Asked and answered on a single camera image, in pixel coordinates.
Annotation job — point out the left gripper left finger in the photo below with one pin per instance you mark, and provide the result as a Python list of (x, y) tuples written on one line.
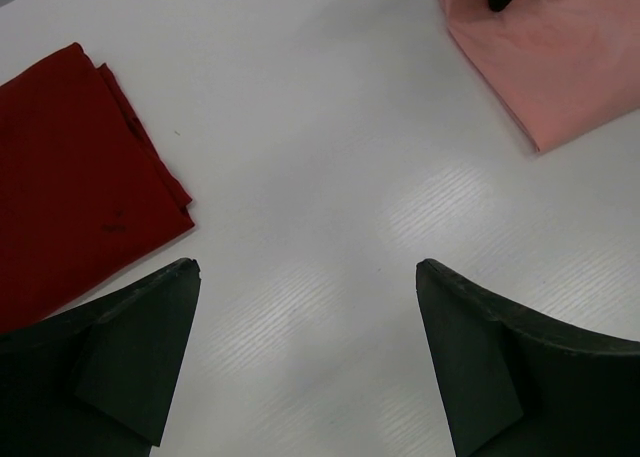
[(99, 379)]

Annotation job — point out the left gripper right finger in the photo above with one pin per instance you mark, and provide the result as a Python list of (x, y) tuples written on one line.
[(516, 382)]

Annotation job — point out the pink t-shirt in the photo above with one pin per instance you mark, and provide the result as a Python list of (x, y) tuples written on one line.
[(561, 67)]

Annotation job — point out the folded red t-shirt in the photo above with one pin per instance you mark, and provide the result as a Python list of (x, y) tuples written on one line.
[(84, 193)]

